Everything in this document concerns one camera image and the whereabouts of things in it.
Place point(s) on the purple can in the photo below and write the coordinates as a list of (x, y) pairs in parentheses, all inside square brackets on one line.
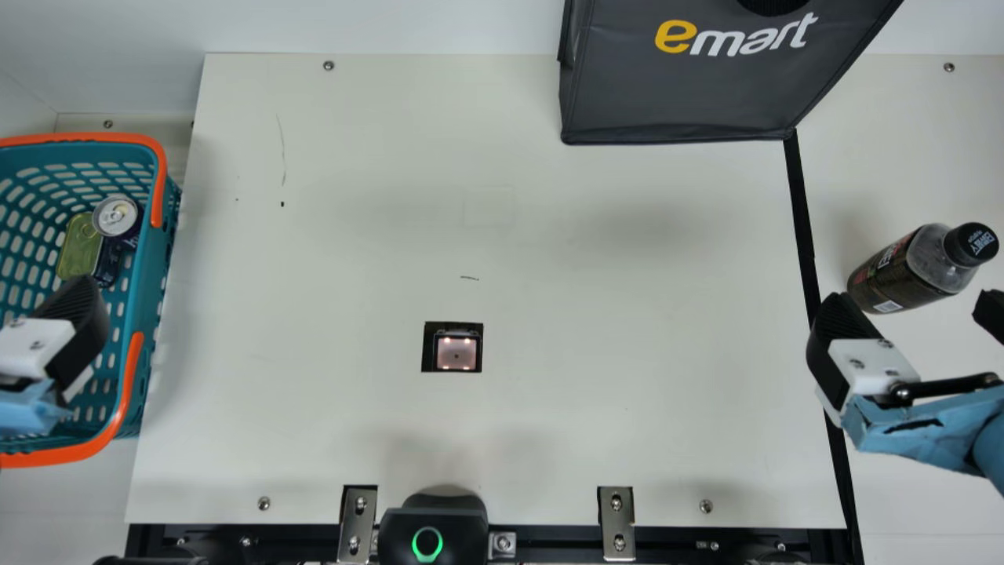
[(115, 216)]

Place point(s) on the gold rectangular tin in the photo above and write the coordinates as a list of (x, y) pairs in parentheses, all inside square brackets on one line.
[(78, 249)]

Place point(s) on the teal shopping basket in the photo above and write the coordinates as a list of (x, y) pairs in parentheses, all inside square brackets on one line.
[(78, 140)]

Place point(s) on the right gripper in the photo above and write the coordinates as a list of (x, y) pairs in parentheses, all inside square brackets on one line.
[(925, 428)]

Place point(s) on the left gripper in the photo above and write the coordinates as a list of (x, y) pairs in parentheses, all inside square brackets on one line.
[(27, 408)]

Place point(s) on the dark grey bag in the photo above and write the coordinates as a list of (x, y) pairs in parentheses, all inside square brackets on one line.
[(706, 86)]

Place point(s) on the small square scanner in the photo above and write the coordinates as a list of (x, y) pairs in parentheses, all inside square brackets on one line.
[(456, 351)]

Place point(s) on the black device with green light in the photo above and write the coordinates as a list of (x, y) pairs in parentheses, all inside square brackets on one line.
[(427, 522)]

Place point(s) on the black strip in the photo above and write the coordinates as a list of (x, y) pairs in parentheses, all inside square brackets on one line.
[(802, 235)]

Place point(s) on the dark coffee bottle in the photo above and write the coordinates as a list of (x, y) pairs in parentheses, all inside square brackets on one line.
[(902, 271)]

